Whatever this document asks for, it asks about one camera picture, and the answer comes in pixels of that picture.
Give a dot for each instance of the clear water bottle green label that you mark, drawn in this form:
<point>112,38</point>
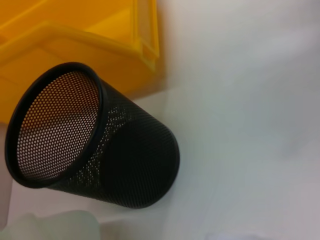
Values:
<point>75,225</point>

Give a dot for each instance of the black mesh pen holder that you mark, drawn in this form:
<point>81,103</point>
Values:
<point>137,162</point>

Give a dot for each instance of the yellow plastic bin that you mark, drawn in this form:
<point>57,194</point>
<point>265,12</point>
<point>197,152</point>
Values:
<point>75,47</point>

